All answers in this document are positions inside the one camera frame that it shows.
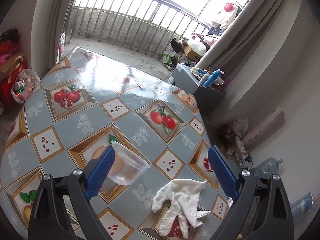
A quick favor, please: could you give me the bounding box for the clear plastic cup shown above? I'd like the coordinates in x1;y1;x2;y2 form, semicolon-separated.
107;141;150;186

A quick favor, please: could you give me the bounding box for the white cloth glove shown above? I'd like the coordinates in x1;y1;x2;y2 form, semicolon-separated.
151;179;210;239

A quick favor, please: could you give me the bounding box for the floor trash pile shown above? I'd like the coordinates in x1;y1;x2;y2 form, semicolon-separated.
222;118;253;170

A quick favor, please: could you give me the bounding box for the empty water jug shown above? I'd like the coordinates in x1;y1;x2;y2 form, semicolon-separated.
251;157;284;179

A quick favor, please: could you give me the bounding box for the fruit pattern tablecloth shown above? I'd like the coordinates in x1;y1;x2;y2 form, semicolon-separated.
1;47;228;239

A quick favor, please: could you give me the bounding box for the pink rolled mat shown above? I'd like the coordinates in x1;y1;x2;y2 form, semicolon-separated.
242;107;285;147

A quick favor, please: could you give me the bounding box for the blue bottle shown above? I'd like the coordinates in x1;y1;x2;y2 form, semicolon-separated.
204;69;224;87

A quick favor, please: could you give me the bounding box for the grey cabinet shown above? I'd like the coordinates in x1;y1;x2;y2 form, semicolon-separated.
169;63;227;116

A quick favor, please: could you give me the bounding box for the red gift bag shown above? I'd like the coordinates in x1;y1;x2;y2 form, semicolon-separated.
1;55;28;109

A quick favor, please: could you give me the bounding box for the clear bag with snacks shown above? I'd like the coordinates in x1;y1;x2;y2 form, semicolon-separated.
11;69;41;104

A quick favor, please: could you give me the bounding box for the beige curtain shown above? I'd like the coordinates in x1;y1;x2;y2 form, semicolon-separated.
196;0;284;79

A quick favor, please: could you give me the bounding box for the cardboard box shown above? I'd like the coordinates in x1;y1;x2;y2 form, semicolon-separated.
183;45;201;61

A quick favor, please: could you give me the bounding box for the balcony railing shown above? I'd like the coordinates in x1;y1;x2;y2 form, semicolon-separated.
65;0;211;57

